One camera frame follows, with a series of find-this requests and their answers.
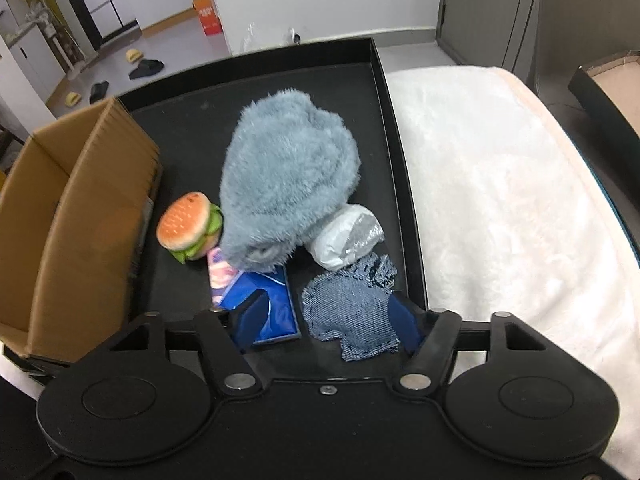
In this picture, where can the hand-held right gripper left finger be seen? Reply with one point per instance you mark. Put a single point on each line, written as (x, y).
(252, 317)

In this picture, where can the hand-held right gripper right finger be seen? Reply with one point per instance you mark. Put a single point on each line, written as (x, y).
(405, 325)

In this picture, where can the blue pink tissue pack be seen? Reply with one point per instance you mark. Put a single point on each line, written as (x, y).
(277, 305)

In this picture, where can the denim fabric patch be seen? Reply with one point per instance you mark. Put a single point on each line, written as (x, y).
(345, 310)

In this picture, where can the burger plush toy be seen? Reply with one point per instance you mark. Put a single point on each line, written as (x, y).
(185, 220)

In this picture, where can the grey plush toy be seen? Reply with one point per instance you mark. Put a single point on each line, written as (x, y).
(285, 170)

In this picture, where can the brown cardboard box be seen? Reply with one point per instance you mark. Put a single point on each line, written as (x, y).
(75, 240)

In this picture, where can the black tray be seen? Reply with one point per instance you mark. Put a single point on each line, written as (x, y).
(200, 125)

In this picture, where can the black slipper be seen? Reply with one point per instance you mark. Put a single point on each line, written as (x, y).
(147, 68)
(99, 91)

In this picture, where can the yellow slipper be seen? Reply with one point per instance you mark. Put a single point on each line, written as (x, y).
(73, 99)
(132, 54)

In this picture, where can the orange cardboard box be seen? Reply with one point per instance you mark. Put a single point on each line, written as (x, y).
(209, 17)

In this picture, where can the open black box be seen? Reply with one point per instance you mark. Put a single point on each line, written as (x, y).
(620, 85)

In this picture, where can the grey door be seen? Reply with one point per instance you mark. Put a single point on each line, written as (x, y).
(490, 10)

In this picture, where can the grey upholstered panel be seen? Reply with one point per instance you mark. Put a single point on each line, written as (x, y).
(590, 10)

